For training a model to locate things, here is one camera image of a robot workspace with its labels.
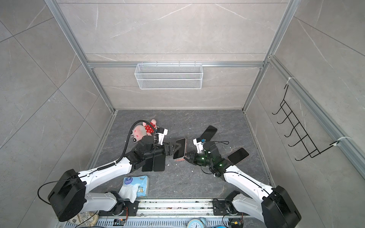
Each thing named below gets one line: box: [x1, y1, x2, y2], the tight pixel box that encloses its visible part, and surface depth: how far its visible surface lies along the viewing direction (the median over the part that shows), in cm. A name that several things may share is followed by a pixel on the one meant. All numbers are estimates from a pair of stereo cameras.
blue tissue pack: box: [117, 175, 150, 204], surface depth 77 cm
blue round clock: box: [186, 218, 205, 228], surface depth 67 cm
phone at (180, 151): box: [172, 137, 188, 162], surface depth 76 cm
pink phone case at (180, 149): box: [172, 137, 188, 162], surface depth 76 cm
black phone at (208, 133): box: [200, 124, 218, 142], surface depth 108 cm
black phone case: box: [153, 153, 166, 172], surface depth 90 cm
